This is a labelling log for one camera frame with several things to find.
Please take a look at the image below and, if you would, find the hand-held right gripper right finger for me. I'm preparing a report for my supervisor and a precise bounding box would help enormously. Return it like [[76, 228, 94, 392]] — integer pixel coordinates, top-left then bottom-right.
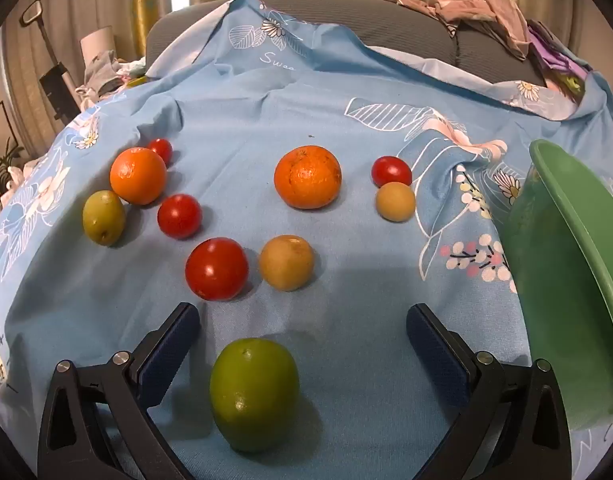
[[406, 303, 573, 480]]

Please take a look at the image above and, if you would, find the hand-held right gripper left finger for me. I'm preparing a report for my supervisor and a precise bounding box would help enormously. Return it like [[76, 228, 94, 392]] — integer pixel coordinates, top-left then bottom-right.
[[37, 302, 202, 480]]

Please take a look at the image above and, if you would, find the large green citrus fruit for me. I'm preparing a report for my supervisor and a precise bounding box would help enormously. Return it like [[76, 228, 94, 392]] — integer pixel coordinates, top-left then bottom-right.
[[210, 338, 301, 453]]

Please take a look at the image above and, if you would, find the large red tomato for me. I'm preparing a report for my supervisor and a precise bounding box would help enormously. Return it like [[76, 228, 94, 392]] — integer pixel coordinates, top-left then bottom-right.
[[185, 237, 250, 302]]

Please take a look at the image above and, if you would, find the green plastic bowl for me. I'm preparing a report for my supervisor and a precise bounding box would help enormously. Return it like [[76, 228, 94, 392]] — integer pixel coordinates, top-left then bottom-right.
[[501, 139, 613, 433]]

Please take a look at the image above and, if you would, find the small green oval fruit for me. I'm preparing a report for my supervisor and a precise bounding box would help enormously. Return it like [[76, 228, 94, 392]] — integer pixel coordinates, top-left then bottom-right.
[[82, 190, 126, 247]]

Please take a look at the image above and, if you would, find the smooth orange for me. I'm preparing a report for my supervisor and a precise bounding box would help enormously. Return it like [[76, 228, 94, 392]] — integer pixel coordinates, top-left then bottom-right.
[[110, 147, 168, 206]]

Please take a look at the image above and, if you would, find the tiny red cherry tomato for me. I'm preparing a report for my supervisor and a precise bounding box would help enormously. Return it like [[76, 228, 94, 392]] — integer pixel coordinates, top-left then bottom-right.
[[147, 138, 174, 166]]

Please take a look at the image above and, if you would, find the bumpy orange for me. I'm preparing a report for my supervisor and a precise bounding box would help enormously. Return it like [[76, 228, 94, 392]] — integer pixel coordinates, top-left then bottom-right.
[[274, 145, 342, 210]]

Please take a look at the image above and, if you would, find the medium red tomato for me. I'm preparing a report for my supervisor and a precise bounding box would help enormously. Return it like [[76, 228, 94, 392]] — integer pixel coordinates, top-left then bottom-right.
[[157, 194, 203, 240]]

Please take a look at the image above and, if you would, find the small yellow-brown round fruit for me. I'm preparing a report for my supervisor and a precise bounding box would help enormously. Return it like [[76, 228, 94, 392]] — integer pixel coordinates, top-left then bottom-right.
[[376, 181, 417, 222]]

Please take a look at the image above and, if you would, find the large yellow-brown round fruit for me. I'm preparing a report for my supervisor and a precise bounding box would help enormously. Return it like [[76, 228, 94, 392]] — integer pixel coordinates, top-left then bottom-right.
[[259, 234, 315, 292]]

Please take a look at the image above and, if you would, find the green potted plant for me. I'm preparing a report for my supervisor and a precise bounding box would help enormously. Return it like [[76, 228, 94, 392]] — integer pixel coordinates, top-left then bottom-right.
[[0, 137, 26, 186]]

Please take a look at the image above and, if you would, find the blue floral cloth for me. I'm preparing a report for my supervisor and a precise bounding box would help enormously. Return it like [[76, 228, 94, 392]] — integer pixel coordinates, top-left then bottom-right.
[[0, 0, 613, 480]]

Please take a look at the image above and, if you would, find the grey white clothes pile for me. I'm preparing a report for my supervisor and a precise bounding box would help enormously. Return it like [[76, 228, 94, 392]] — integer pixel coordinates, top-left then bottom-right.
[[76, 50, 152, 106]]

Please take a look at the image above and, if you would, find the upright vacuum cleaner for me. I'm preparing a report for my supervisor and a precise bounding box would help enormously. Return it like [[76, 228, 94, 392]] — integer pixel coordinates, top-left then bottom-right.
[[20, 0, 82, 121]]

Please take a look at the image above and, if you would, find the purple clothes pile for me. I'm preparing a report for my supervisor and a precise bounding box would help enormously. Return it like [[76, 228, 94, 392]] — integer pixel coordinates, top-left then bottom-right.
[[529, 20, 589, 103]]

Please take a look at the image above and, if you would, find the white cylinder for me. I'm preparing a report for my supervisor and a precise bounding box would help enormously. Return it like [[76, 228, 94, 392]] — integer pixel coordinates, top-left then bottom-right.
[[80, 26, 118, 68]]

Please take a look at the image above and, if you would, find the grey sofa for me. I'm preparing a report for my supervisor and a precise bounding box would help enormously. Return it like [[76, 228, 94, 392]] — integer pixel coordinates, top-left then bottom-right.
[[145, 0, 557, 86]]

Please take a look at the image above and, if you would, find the pink clothes pile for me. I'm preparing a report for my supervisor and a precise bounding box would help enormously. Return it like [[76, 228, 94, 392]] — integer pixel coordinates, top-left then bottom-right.
[[376, 0, 532, 61]]

